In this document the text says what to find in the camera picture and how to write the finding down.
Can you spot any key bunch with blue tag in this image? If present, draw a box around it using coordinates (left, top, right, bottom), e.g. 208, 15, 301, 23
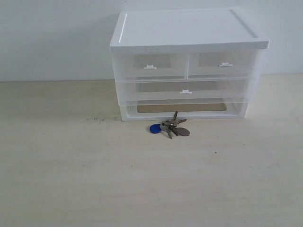
149, 111, 190, 139

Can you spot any white plastic drawer cabinet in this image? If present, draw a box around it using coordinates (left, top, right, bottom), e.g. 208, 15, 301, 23
110, 9, 270, 121

